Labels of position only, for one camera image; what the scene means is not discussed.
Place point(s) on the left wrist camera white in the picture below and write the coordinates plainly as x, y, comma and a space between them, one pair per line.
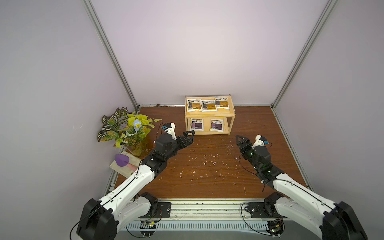
169, 128

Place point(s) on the purple makeup sponge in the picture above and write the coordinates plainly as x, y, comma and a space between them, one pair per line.
122, 160

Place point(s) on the light wooden two-tier shelf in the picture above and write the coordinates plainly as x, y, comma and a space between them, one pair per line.
228, 116

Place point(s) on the artificial green potted plant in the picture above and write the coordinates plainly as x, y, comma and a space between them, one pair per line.
128, 130

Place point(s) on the purple coffee bag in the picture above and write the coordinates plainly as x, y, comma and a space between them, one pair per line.
197, 125
217, 125

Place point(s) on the right controller board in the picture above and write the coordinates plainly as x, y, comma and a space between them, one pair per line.
276, 227

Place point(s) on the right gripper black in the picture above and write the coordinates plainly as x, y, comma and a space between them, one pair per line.
245, 147

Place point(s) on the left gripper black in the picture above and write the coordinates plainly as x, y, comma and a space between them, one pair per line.
186, 141

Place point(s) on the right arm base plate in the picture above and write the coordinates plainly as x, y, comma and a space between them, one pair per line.
259, 210

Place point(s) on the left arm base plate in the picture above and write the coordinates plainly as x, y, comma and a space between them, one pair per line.
159, 210

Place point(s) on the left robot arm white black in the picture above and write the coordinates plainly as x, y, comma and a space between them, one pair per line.
103, 219

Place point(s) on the aluminium front rail frame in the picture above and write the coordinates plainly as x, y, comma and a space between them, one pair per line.
207, 210

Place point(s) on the controller board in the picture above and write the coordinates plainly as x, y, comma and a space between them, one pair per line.
276, 227
147, 229

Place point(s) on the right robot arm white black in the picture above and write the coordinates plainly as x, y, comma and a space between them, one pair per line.
324, 218

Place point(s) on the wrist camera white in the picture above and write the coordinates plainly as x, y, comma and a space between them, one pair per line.
169, 128
260, 141

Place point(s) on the left controller board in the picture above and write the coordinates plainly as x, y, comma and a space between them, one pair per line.
147, 229

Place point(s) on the yellow coffee bag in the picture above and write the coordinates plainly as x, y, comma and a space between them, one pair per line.
222, 103
194, 105
208, 106

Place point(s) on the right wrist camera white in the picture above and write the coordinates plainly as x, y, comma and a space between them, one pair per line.
260, 141

